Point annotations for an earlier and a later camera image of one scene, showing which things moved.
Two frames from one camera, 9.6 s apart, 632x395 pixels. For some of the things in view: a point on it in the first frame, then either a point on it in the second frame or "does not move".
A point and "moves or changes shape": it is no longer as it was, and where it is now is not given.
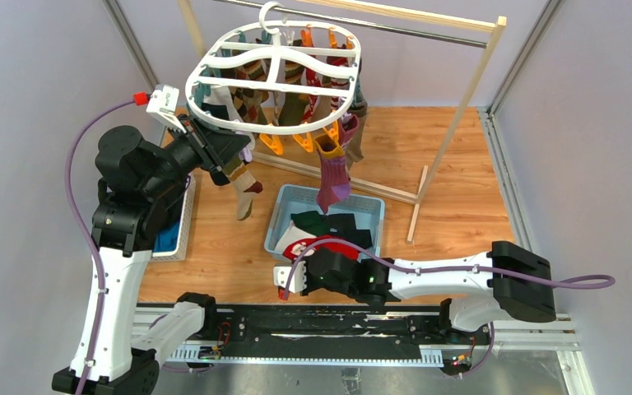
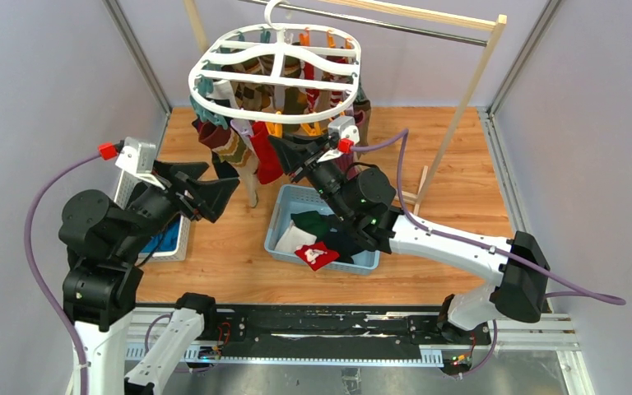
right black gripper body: x=313 y=283 → x=326 y=178
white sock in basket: x=293 y=234 does not move
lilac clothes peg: x=247 y=155 → x=243 y=125
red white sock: x=345 y=250 → x=269 y=165
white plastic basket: x=178 y=254 does not move
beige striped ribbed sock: x=245 y=187 moves or changes shape
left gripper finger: x=224 y=145 → x=212 y=196
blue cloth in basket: x=167 y=240 does not move
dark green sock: x=336 y=225 does not move
